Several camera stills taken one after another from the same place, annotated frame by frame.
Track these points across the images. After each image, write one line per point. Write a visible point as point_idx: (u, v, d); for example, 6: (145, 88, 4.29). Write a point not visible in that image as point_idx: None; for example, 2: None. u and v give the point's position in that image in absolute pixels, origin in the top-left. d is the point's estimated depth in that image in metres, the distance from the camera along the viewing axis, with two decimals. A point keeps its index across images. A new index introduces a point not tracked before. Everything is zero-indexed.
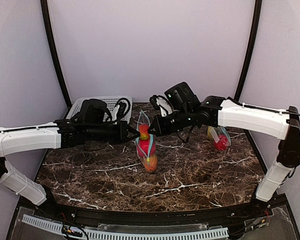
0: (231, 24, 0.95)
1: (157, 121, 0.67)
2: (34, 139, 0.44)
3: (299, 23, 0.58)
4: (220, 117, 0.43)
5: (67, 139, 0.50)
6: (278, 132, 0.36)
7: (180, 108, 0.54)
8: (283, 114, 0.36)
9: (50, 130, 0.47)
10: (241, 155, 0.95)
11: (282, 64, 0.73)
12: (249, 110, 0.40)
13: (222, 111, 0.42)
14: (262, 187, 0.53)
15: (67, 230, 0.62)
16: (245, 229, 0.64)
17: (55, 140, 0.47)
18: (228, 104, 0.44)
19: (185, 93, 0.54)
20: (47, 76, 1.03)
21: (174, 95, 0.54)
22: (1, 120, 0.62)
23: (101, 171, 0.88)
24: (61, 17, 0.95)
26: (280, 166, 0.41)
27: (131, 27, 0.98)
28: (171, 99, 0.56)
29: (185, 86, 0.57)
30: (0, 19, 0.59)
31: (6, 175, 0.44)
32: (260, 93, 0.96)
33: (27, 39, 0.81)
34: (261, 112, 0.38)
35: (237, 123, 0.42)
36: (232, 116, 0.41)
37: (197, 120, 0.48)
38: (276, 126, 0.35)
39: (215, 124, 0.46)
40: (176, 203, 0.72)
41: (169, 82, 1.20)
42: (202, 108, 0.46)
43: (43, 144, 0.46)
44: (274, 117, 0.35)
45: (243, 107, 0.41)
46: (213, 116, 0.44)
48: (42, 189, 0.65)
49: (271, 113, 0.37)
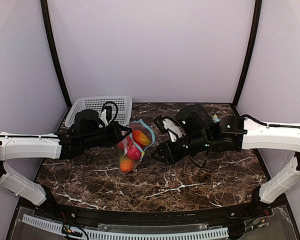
0: (231, 24, 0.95)
1: (168, 148, 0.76)
2: (35, 147, 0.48)
3: (299, 24, 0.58)
4: (245, 140, 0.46)
5: (66, 151, 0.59)
6: None
7: (196, 133, 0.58)
8: None
9: (52, 141, 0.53)
10: (241, 155, 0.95)
11: (281, 65, 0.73)
12: (272, 129, 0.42)
13: (247, 135, 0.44)
14: (270, 190, 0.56)
15: (67, 230, 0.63)
16: (245, 230, 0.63)
17: (55, 151, 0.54)
18: (250, 125, 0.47)
19: (202, 117, 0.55)
20: (47, 76, 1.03)
21: (190, 121, 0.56)
22: (1, 120, 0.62)
23: (101, 171, 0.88)
24: (60, 17, 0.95)
26: (299, 174, 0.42)
27: (131, 27, 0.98)
28: (185, 124, 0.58)
29: (200, 109, 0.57)
30: (0, 20, 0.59)
31: (5, 176, 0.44)
32: (260, 93, 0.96)
33: (27, 40, 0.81)
34: (285, 130, 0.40)
35: (263, 143, 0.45)
36: (259, 137, 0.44)
37: (221, 145, 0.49)
38: None
39: (239, 147, 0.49)
40: (176, 203, 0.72)
41: (169, 82, 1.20)
42: (224, 134, 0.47)
43: (42, 153, 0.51)
44: (299, 133, 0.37)
45: (267, 127, 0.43)
46: (237, 141, 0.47)
48: (41, 189, 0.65)
49: (294, 129, 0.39)
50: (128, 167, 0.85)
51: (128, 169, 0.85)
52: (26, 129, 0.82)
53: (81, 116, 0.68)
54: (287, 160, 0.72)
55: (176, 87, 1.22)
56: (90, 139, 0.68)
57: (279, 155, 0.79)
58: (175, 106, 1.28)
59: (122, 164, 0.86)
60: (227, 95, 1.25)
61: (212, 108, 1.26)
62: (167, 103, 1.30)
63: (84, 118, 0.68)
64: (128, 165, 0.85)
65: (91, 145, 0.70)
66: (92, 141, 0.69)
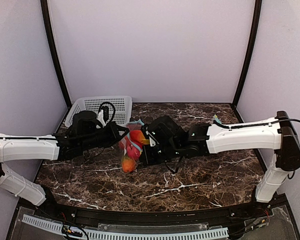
0: (231, 24, 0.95)
1: (145, 150, 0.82)
2: (34, 149, 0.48)
3: None
4: (210, 145, 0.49)
5: (64, 152, 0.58)
6: (273, 143, 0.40)
7: (165, 140, 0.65)
8: (272, 124, 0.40)
9: (50, 142, 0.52)
10: (241, 155, 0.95)
11: (282, 65, 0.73)
12: (236, 131, 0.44)
13: (210, 140, 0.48)
14: (264, 190, 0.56)
15: (67, 230, 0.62)
16: (245, 230, 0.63)
17: (53, 152, 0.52)
18: (216, 130, 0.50)
19: (169, 127, 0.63)
20: (47, 76, 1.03)
21: (158, 131, 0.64)
22: (2, 121, 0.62)
23: (101, 171, 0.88)
24: (60, 16, 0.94)
26: (279, 170, 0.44)
27: (131, 27, 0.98)
28: (156, 133, 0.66)
29: (168, 120, 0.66)
30: (0, 21, 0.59)
31: (4, 177, 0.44)
32: (259, 93, 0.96)
33: (27, 40, 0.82)
34: (249, 130, 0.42)
35: (229, 146, 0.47)
36: (225, 141, 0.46)
37: (188, 152, 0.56)
38: (271, 138, 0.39)
39: (206, 152, 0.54)
40: (176, 203, 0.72)
41: (168, 82, 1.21)
42: (191, 142, 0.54)
43: (40, 154, 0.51)
44: (265, 131, 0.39)
45: (230, 129, 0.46)
46: (202, 147, 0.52)
48: (41, 190, 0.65)
49: (260, 127, 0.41)
50: (129, 167, 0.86)
51: (130, 169, 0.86)
52: (26, 130, 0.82)
53: (79, 117, 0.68)
54: None
55: (175, 87, 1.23)
56: (89, 140, 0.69)
57: None
58: (175, 106, 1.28)
59: (124, 163, 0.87)
60: (227, 95, 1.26)
61: (212, 108, 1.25)
62: (167, 103, 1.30)
63: (82, 119, 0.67)
64: (129, 165, 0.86)
65: (89, 145, 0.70)
66: (91, 141, 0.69)
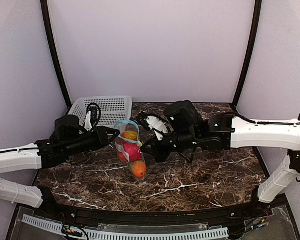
0: (231, 24, 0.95)
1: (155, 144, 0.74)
2: (14, 162, 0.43)
3: (299, 24, 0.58)
4: (234, 139, 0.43)
5: (47, 160, 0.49)
6: (293, 144, 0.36)
7: (185, 129, 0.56)
8: (297, 125, 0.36)
9: (30, 151, 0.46)
10: (241, 155, 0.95)
11: (281, 65, 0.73)
12: (261, 127, 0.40)
13: (235, 133, 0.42)
14: (268, 191, 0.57)
15: (67, 230, 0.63)
16: (245, 230, 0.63)
17: (36, 162, 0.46)
18: (239, 123, 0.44)
19: (191, 114, 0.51)
20: (47, 76, 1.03)
21: (177, 118, 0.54)
22: (2, 120, 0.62)
23: (101, 171, 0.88)
24: (60, 16, 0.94)
26: (293, 173, 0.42)
27: (131, 28, 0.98)
28: (174, 120, 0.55)
29: (191, 105, 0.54)
30: (0, 21, 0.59)
31: None
32: (259, 93, 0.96)
33: (27, 40, 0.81)
34: (273, 128, 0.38)
35: (251, 142, 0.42)
36: (248, 136, 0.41)
37: (209, 144, 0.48)
38: (294, 139, 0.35)
39: (228, 146, 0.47)
40: (176, 203, 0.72)
41: (168, 82, 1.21)
42: (213, 133, 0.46)
43: (23, 166, 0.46)
44: (290, 131, 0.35)
45: (255, 124, 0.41)
46: (226, 139, 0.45)
48: (37, 192, 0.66)
49: (284, 126, 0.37)
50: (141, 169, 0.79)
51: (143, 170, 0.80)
52: (26, 129, 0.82)
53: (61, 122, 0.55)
54: None
55: (175, 87, 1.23)
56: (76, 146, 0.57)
57: (278, 154, 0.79)
58: None
59: (136, 170, 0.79)
60: (227, 95, 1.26)
61: (212, 108, 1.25)
62: (167, 103, 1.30)
63: (63, 126, 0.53)
64: (141, 169, 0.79)
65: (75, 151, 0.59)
66: (77, 147, 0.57)
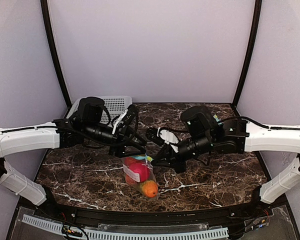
0: (231, 24, 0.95)
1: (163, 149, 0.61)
2: (32, 139, 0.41)
3: (299, 24, 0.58)
4: (247, 143, 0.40)
5: (65, 139, 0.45)
6: None
7: (201, 134, 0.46)
8: None
9: (48, 129, 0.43)
10: (241, 155, 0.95)
11: (282, 64, 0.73)
12: (275, 132, 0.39)
13: (249, 137, 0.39)
14: (271, 191, 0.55)
15: (67, 230, 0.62)
16: (245, 230, 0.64)
17: (53, 140, 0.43)
18: (252, 128, 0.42)
19: (208, 118, 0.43)
20: (47, 76, 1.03)
21: (194, 123, 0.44)
22: (1, 121, 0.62)
23: (101, 171, 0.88)
24: (60, 16, 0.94)
26: None
27: (130, 27, 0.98)
28: (189, 126, 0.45)
29: (206, 110, 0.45)
30: (0, 21, 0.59)
31: (6, 176, 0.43)
32: (260, 93, 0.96)
33: (27, 40, 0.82)
34: (284, 132, 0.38)
35: (261, 147, 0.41)
36: (260, 141, 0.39)
37: (224, 149, 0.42)
38: None
39: (241, 150, 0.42)
40: (176, 203, 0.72)
41: (168, 82, 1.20)
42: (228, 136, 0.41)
43: (43, 145, 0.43)
44: None
45: (269, 129, 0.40)
46: (240, 143, 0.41)
48: (42, 189, 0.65)
49: (296, 131, 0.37)
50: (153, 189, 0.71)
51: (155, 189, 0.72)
52: None
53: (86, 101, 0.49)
54: (288, 159, 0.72)
55: (175, 87, 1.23)
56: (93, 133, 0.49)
57: (279, 154, 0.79)
58: (175, 106, 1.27)
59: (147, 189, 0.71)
60: (227, 95, 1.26)
61: (212, 108, 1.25)
62: (167, 103, 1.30)
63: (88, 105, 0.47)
64: (153, 188, 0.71)
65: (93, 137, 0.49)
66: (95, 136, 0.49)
